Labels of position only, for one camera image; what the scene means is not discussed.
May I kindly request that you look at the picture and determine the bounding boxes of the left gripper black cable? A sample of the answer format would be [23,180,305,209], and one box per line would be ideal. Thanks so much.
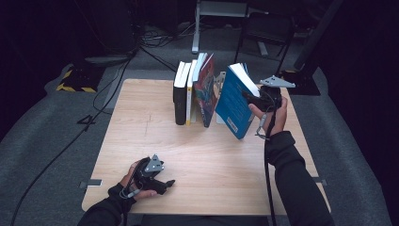
[119,162,143,226]

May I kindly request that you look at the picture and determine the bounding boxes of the person's right hand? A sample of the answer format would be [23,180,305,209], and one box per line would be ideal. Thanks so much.
[247,96,289,137]

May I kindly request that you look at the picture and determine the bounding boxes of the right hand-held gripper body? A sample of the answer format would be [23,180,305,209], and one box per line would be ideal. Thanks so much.
[258,74,296,113]

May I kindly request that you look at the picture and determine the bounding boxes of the person's left hand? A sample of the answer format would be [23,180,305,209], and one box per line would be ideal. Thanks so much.
[120,158,158,202]

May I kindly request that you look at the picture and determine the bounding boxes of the grey floor plate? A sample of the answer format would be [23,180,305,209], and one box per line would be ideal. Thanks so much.
[83,55,133,67]

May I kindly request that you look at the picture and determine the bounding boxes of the black hardcover book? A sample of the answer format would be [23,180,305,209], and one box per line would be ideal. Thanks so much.
[172,60,189,126]

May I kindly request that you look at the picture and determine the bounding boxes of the long black floor cable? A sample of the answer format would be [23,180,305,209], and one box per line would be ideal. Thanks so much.
[10,56,136,226]

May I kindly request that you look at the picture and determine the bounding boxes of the dark slanted stand column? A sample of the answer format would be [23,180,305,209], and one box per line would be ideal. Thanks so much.
[293,0,344,72]

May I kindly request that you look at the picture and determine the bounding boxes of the black chair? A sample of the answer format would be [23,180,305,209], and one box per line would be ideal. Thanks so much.
[231,11,297,81]

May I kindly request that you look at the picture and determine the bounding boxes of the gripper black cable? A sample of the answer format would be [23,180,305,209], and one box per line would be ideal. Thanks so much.
[119,162,143,226]
[254,93,279,226]

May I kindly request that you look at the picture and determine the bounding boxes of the blue paperback book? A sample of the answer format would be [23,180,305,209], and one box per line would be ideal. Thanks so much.
[214,62,262,141]

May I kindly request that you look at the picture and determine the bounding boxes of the grey expandable metal book rack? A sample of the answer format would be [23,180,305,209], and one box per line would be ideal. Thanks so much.
[214,70,256,126]

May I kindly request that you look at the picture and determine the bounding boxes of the red colourful paperback book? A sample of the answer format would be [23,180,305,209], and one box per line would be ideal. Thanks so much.
[191,52,219,129]

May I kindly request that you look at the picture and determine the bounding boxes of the bundle of floor cables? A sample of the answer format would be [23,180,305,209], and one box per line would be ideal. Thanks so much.
[136,21,196,49]

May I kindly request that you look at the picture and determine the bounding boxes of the black yellow striped stand base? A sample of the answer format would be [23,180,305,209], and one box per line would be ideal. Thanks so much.
[55,60,106,94]

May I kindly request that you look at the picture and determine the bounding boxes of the yellow paperback book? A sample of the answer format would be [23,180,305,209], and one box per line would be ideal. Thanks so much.
[185,58,199,127]

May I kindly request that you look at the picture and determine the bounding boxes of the grey metal desk frame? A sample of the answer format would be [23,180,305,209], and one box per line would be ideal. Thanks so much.
[190,0,270,56]

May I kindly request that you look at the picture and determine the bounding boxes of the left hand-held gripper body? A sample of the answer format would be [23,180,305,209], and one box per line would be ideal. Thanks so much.
[134,153,168,196]

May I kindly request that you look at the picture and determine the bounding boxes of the black cabinet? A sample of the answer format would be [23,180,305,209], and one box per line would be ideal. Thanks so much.
[74,0,139,58]

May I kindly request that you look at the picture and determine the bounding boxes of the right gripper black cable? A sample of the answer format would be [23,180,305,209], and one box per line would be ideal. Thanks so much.
[254,93,279,226]

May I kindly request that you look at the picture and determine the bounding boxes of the grey table bracket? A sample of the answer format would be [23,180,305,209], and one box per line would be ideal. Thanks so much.
[78,178,104,189]
[311,176,328,187]

